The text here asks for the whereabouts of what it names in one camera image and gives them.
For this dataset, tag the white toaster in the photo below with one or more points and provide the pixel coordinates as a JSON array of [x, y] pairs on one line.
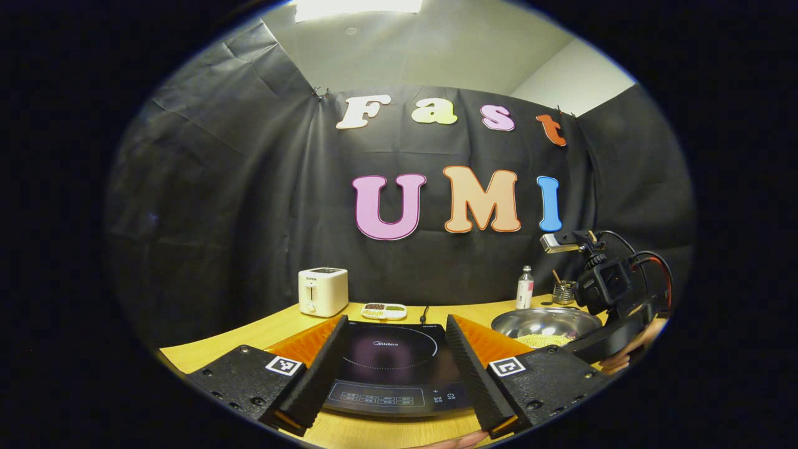
[[323, 293]]

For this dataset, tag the glass jar with sticks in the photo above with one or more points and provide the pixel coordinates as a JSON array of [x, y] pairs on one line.
[[564, 292]]

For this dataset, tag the black backdrop cloth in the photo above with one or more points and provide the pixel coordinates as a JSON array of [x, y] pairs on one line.
[[249, 206]]

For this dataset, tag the pile of yellow soybeans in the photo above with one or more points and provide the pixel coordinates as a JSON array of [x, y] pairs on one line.
[[542, 341]]

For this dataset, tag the stainless steel pot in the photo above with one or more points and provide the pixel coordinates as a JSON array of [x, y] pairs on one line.
[[536, 321]]

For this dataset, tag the white divided dish of beans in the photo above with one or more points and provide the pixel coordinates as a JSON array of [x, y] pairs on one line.
[[384, 310]]

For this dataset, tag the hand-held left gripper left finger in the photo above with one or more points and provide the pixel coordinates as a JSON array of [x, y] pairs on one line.
[[318, 380]]

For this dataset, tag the ceiling light panel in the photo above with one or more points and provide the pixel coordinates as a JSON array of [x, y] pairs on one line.
[[358, 9]]

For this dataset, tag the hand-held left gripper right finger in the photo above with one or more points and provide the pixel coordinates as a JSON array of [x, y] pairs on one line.
[[474, 380]]

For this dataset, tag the black induction cooktop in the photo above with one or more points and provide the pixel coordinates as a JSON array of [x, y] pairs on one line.
[[386, 362]]

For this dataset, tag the clear bottle with pink label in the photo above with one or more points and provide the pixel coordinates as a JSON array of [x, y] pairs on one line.
[[525, 292]]

